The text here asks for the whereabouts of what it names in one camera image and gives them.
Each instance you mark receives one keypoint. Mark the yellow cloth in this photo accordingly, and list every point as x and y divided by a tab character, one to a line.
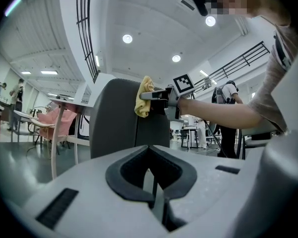
142	103

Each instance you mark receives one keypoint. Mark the dark blue chair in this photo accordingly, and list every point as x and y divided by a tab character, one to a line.
114	118

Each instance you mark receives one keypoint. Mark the person's brown printed t-shirt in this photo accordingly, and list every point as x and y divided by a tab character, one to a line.
270	83

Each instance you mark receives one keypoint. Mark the black metal railing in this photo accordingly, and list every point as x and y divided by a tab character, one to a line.
266	47
95	74

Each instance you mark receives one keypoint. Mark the white table with black underside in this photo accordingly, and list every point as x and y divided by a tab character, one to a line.
85	110

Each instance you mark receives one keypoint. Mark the person's right forearm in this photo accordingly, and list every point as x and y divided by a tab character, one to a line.
213	113

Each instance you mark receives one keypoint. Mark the round ceiling light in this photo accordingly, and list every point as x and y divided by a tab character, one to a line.
176	58
210	20
127	38

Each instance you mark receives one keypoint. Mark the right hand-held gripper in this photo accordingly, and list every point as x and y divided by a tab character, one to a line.
173	108

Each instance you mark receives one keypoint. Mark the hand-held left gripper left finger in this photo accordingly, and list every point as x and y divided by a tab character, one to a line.
77	195

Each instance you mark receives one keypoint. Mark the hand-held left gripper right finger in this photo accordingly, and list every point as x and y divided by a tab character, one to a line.
208	190

